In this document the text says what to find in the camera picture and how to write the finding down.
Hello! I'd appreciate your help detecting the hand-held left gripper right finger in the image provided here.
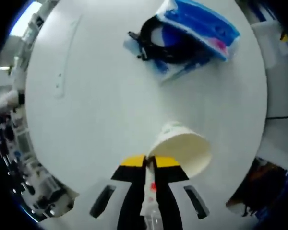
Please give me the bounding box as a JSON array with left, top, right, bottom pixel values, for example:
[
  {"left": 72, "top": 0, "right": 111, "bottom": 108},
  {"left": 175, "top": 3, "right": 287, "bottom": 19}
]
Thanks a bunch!
[{"left": 148, "top": 155, "right": 216, "bottom": 230}]

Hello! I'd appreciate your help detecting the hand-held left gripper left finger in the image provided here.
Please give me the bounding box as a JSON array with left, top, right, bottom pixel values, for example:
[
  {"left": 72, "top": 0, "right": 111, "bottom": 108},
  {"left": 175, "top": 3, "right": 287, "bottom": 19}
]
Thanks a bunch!
[{"left": 86, "top": 155, "right": 147, "bottom": 230}]

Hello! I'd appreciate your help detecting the clear plastic bottle red label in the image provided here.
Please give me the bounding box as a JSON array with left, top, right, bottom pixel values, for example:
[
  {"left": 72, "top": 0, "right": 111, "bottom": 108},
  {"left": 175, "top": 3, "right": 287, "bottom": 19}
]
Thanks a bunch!
[{"left": 139, "top": 162, "right": 164, "bottom": 230}]

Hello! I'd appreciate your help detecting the white paper cup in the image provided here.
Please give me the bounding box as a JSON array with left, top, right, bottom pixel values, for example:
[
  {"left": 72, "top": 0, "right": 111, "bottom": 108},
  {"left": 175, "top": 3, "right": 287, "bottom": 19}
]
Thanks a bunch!
[{"left": 147, "top": 121, "right": 212, "bottom": 180}]

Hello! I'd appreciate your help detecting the blue tissue packet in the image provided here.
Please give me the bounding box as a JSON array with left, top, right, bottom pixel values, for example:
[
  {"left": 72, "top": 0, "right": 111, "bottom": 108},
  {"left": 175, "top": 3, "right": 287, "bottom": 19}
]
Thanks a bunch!
[{"left": 155, "top": 0, "right": 241, "bottom": 62}]

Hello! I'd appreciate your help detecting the grey mesh office chair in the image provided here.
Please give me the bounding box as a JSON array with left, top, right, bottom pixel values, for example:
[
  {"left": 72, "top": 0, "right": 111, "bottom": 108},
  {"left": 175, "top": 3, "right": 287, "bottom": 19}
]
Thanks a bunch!
[{"left": 251, "top": 22, "right": 288, "bottom": 173}]

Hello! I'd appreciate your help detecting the white table cable tray lid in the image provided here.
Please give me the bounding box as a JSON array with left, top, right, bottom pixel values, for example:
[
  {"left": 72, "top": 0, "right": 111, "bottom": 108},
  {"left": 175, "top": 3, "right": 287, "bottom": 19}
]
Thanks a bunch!
[{"left": 53, "top": 13, "right": 84, "bottom": 99}]

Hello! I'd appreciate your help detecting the thin black cable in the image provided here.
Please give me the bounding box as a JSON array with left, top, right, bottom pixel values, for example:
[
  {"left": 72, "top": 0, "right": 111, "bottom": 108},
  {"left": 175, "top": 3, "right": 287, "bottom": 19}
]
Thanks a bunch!
[{"left": 265, "top": 115, "right": 288, "bottom": 121}]

